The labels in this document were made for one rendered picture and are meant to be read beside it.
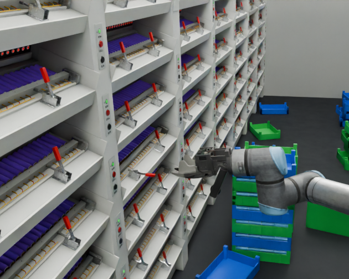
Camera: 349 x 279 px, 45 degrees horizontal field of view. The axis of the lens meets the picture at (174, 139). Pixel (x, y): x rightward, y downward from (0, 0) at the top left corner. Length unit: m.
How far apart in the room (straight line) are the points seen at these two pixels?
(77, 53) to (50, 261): 0.55
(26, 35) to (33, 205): 0.37
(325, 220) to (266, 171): 1.31
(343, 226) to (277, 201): 1.26
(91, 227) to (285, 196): 0.61
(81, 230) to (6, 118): 0.45
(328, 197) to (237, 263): 1.05
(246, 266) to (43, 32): 1.67
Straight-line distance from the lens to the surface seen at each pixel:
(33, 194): 1.04
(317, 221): 2.63
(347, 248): 2.54
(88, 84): 1.18
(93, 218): 1.30
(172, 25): 1.80
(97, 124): 1.21
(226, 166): 1.40
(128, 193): 1.44
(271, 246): 2.29
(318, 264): 2.38
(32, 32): 0.96
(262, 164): 1.34
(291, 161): 2.25
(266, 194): 1.37
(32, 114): 0.98
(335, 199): 1.33
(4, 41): 0.89
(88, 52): 1.17
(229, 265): 2.29
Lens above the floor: 1.39
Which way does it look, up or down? 20 degrees down
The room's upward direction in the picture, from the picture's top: 3 degrees counter-clockwise
